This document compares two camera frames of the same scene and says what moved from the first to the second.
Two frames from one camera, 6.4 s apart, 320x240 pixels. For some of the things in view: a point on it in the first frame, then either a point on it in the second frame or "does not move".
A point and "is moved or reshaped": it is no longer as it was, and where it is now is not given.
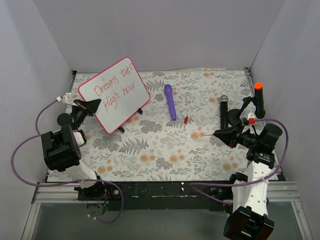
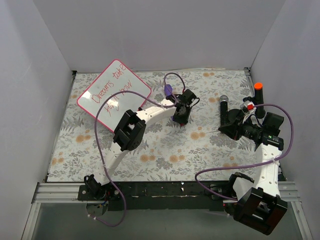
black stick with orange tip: [258, 100] does not move
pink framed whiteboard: [122, 92] is moved or reshaped
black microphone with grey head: [224, 99] does not move
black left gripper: [81, 109] to [181, 116]
